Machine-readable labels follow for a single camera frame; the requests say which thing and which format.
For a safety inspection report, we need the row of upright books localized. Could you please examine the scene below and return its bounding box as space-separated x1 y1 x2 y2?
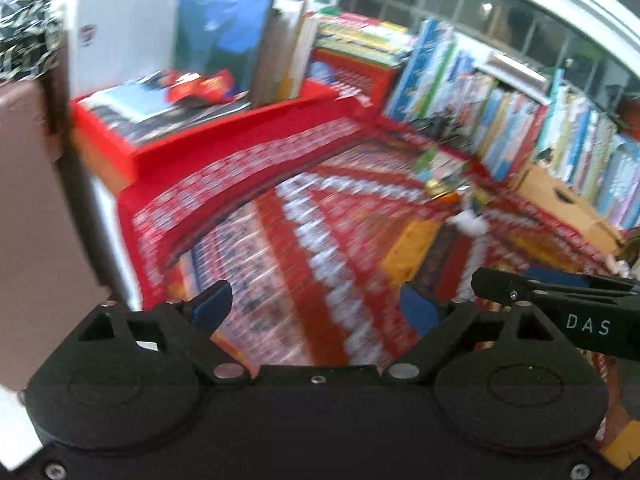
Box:
382 16 640 231

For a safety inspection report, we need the left row of books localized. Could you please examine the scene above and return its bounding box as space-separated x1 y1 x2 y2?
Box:
248 0 320 108

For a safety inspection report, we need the stack of flat books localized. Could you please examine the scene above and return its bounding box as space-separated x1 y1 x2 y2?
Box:
314 9 414 68

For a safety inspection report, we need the white crumpled tissue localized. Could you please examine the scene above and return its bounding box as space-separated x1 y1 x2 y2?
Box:
446 209 489 237

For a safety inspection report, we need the wooden drawer box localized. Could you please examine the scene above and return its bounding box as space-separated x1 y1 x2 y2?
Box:
514 162 623 255

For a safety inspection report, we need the pink ribbed suitcase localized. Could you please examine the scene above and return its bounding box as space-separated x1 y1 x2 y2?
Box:
0 81 106 391

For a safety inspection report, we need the patterned red tablecloth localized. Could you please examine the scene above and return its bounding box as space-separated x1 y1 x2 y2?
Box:
117 99 605 370

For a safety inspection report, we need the flat magazine stack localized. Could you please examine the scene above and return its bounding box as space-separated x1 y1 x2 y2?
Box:
79 70 250 148

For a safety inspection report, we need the red snack packet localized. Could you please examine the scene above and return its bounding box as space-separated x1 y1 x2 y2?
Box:
165 68 235 105

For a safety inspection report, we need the red plastic crate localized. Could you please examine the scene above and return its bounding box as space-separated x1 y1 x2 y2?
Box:
311 48 398 110

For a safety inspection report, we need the large blue book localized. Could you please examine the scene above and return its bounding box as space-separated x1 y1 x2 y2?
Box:
171 0 274 93

